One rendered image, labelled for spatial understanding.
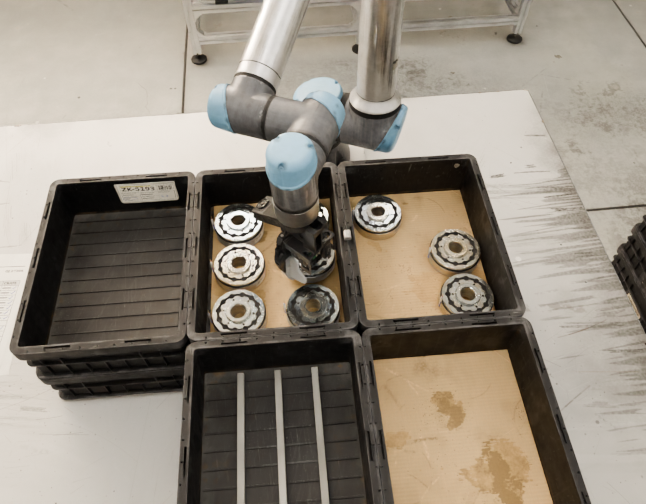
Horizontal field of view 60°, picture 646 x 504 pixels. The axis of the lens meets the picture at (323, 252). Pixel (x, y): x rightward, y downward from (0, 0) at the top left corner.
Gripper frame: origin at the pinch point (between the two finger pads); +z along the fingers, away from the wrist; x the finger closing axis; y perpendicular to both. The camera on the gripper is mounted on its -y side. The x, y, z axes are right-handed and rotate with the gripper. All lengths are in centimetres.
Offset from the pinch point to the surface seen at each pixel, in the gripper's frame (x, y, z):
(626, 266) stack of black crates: 95, 55, 68
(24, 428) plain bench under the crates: -56, -24, 13
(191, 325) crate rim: -23.7, -3.1, -7.5
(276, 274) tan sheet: -2.8, -3.8, 3.9
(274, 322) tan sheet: -11.2, 3.5, 3.3
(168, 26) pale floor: 107, -198, 95
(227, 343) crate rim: -22.0, 4.0, -7.1
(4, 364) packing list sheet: -51, -39, 14
